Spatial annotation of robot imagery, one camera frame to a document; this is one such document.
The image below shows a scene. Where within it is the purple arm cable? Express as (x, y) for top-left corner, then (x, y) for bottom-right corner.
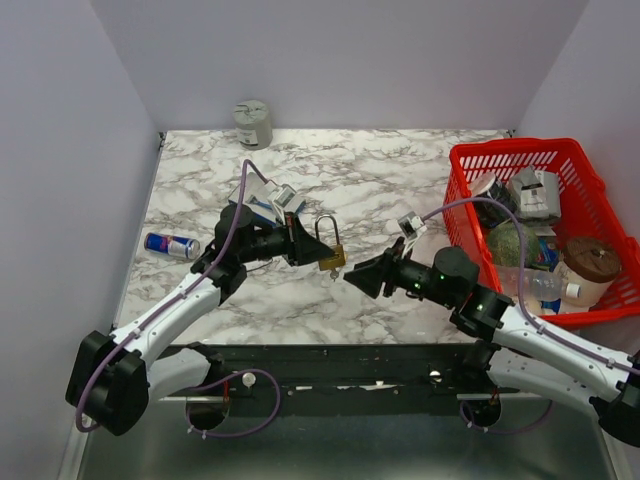
(422, 195), (640, 436)
(74, 159), (284, 441)

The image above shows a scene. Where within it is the green round melon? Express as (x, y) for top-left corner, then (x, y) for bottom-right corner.
(486, 222), (541, 267)

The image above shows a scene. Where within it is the blue snack packet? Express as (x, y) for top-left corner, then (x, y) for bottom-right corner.
(532, 238), (559, 272)

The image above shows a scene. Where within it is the grey white pouch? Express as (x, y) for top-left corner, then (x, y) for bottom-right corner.
(507, 167), (562, 225)

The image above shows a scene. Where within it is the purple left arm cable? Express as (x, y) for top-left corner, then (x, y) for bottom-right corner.
(74, 159), (284, 441)

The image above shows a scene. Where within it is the blue razor package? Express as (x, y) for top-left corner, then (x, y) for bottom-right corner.
(243, 172), (306, 225)

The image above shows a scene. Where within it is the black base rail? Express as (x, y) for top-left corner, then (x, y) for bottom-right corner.
(164, 343), (521, 418)

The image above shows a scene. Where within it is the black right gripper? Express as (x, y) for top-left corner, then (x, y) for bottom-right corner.
(344, 235), (456, 307)

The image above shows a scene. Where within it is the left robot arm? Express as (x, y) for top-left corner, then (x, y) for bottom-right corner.
(65, 205), (333, 436)

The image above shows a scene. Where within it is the grey cylindrical canister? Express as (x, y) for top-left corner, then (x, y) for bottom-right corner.
(233, 100), (273, 150)

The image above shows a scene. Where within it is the red bull can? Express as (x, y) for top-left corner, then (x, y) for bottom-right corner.
(143, 232), (201, 260)

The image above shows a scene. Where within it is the red plastic basket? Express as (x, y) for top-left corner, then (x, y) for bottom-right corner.
(444, 138), (639, 330)

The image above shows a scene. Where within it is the brown lid white jar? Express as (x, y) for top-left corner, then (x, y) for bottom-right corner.
(553, 236), (622, 308)

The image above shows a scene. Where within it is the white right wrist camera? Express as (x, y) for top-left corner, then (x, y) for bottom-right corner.
(397, 211), (427, 255)

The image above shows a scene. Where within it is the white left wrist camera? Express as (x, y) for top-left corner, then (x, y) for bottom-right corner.
(267, 184), (298, 215)

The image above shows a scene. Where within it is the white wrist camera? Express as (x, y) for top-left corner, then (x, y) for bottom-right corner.
(397, 211), (427, 255)
(267, 184), (298, 215)

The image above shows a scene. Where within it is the large brass padlock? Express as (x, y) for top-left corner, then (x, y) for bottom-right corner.
(314, 214), (346, 277)

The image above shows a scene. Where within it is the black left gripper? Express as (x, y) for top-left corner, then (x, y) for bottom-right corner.
(238, 212), (335, 267)

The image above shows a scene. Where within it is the clear plastic water bottle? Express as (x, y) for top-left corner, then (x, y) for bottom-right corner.
(494, 265), (581, 302)

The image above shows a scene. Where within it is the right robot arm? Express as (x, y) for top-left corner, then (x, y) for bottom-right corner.
(344, 240), (639, 446)

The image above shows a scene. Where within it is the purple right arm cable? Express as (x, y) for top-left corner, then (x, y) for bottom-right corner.
(422, 195), (640, 436)

